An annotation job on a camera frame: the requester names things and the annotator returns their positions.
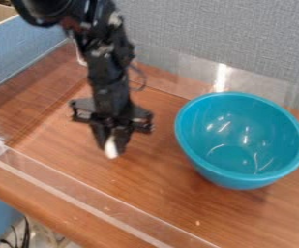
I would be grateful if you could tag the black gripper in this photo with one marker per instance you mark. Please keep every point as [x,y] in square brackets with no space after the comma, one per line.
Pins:
[110,109]

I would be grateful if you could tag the white toy mushroom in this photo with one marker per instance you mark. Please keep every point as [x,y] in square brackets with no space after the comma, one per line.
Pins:
[110,148]

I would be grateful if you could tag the blue plastic bowl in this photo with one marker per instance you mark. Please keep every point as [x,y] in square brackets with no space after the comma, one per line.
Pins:
[241,139]

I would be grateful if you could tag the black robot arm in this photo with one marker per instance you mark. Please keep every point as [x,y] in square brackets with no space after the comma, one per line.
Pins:
[93,23]

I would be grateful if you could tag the clear acrylic barrier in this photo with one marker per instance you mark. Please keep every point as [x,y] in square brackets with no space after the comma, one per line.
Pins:
[143,200]

